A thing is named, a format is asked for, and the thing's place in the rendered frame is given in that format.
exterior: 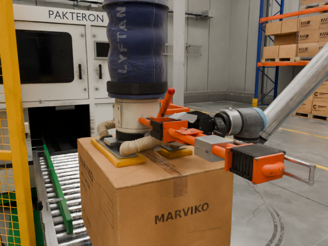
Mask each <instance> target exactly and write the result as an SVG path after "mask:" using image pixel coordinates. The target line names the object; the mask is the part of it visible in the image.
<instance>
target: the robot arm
mask: <svg viewBox="0 0 328 246"><path fill-rule="evenodd" d="M327 79H328V42H327V43H326V44H325V45H324V47H323V48H322V49H321V50H320V51H319V52H318V53H317V54H316V55H315V56H314V57H313V58H312V60H311V61H310V62H309V63H308V64H307V65H306V66H305V67H304V68H303V69H302V70H301V71H300V73H299V74H298V75H297V76H296V77H295V78H294V79H293V80H292V81H291V82H290V83H289V84H288V86H287V87H286V88H285V89H284V90H283V91H282V92H281V93H280V94H279V95H278V96H277V97H276V99H275V100H274V101H273V102H272V103H271V104H270V105H269V106H268V107H267V108H266V109H265V110H264V112H263V111H262V110H261V109H259V108H256V107H247V108H239V109H232V108H231V107H230V108H229V110H227V109H226V110H221V111H219V112H218V113H217V114H215V115H214V116H210V115H208V114H206V113H203V112H201V111H197V110H193V111H190V112H181V113H174V114H173V115H171V116H169V117H168V118H169V119H173V120H181V121H183V120H188V129H190V128H195V129H197V130H200V131H203V133H202V134H205V135H208V136H209V135H212V132H213V131H214V130H216V131H218V132H220V133H222V134H223V138H225V136H232V135H233V140H234V139H235V140H239V141H242V142H244V143H247V144H250V143H253V144H258V143H260V144H264V143H265V142H266V141H267V140H268V139H269V138H270V136H271V135H272V134H273V133H274V132H275V131H276V130H277V129H278V128H279V127H280V126H281V125H282V124H283V123H284V122H285V121H286V120H287V119H288V118H289V117H290V116H291V115H292V114H293V113H294V112H295V111H296V110H297V109H298V108H299V107H300V106H301V105H302V104H303V103H304V102H305V101H306V100H307V99H308V98H309V97H310V96H311V95H312V94H313V93H314V92H315V91H316V90H317V89H318V88H319V87H320V86H321V85H322V84H323V83H324V82H325V81H326V80H327ZM168 143H169V144H172V145H184V144H181V143H179V142H177V141H172V142H168ZM185 145H190V144H185Z"/></svg>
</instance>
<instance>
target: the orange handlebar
mask: <svg viewBox="0 0 328 246"><path fill-rule="evenodd" d="M168 108H170V109H168V110H167V111H166V114H165V115H173V114H174V113H181V112H190V108H188V107H184V106H179V105H175V104H169V107H168ZM138 121H139V123H141V124H144V125H146V126H148V127H151V128H152V126H151V125H150V120H148V119H145V118H142V117H140V118H139V119H138ZM202 133H203V131H200V130H197V129H195V128H190V129H187V128H184V127H181V128H180V129H179V130H174V129H172V128H170V129H168V131H167V134H168V135H169V136H171V137H174V138H176V139H175V141H177V142H179V143H181V144H184V145H185V144H190V145H192V146H194V144H195V137H201V136H206V135H205V134H202ZM231 146H236V145H234V144H231V143H229V144H227V146H226V147H231ZM225 151H226V149H224V148H222V147H219V146H217V145H216V146H214V147H213V148H212V150H211V152H212V154H213V155H216V156H218V157H220V158H223V159H225ZM284 170H285V165H284V164H283V163H282V162H277V163H275V164H266V165H264V166H263V168H262V174H263V175H265V176H277V175H281V174H282V173H283V172H284Z"/></svg>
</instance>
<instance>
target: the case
mask: <svg viewBox="0 0 328 246"><path fill-rule="evenodd" d="M96 138H100V136H96V137H87V138H78V139H77V144H78V160H79V176H80V192H81V207H82V220H83V223H84V225H85V228H86V230H87V233H88V235H89V238H90V240H91V243H92V245H93V246H230V239H231V219H232V200H233V180H234V173H232V172H230V171H225V161H224V160H222V161H217V162H209V161H207V160H205V159H203V158H201V157H199V156H197V155H195V154H194V147H193V146H191V145H184V147H186V148H188V149H191V150H192V155H188V156H183V157H177V158H171V159H169V158H167V157H165V156H164V155H162V154H160V153H158V152H157V151H152V150H150V149H146V150H142V151H139V152H138V151H137V153H138V154H140V155H141V156H143V157H144V158H145V163H143V164H135V165H129V166H123V167H116V166H115V165H113V164H112V163H111V161H110V160H109V159H108V158H107V157H106V156H105V155H103V154H102V153H101V152H100V151H99V150H98V149H97V148H96V147H95V146H94V145H93V144H92V143H91V139H96Z"/></svg>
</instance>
